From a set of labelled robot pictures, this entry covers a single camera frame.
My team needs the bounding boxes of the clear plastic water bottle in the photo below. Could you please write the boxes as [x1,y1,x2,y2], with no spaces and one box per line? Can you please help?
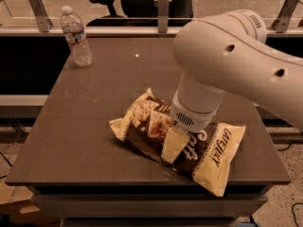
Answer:
[61,6,93,67]

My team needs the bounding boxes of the black office chair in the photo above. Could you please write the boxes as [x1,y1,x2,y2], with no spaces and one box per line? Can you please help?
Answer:
[87,0,193,26]

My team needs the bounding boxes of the black floor cable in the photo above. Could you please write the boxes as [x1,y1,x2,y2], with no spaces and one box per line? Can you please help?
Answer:
[291,201,303,227]

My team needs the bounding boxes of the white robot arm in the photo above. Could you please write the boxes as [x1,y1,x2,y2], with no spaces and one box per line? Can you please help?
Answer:
[170,9,303,133]

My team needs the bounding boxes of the left metal partition bracket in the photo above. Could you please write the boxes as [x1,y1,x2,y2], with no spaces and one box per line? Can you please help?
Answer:
[28,0,53,32]

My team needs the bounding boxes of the middle metal partition bracket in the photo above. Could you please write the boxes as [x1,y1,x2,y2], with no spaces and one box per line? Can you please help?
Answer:
[158,0,169,33]

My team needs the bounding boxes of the right metal partition bracket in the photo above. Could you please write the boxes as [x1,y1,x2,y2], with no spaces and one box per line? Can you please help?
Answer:
[271,0,300,33]

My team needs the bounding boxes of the metal partition bracket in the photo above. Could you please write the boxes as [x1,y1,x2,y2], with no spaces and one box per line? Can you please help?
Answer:
[28,0,53,32]
[158,0,169,33]
[271,0,300,33]

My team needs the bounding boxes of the brown Late July chip bag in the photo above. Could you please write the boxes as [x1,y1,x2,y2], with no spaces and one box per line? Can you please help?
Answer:
[109,89,246,197]

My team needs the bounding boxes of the cardboard box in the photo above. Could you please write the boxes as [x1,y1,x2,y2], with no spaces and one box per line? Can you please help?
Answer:
[0,182,61,227]

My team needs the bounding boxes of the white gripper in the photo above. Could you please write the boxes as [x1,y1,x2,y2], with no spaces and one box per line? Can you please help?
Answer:
[161,95,216,164]

